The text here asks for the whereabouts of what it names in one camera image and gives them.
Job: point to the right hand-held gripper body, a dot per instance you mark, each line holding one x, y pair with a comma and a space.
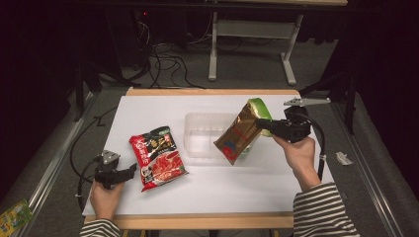
296, 126

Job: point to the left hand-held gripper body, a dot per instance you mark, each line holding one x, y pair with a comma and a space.
107, 168

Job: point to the gold snack packet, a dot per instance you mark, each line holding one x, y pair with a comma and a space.
240, 135

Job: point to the red and black noodle packet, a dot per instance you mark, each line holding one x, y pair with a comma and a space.
161, 161

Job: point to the clear plastic container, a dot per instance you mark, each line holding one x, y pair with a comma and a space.
204, 131

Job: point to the person's left hand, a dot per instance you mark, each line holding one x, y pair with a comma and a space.
105, 200

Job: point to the person's right hand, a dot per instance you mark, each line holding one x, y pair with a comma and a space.
301, 158

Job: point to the white paper scrap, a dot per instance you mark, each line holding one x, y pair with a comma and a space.
344, 159

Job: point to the black metal stand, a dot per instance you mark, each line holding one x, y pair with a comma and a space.
79, 95
351, 105

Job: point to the yellow and green packet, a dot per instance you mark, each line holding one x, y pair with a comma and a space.
13, 219

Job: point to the aluminium rail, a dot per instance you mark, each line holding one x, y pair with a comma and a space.
49, 177
370, 179

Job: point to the white metal desk frame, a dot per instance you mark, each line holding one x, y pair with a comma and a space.
253, 29

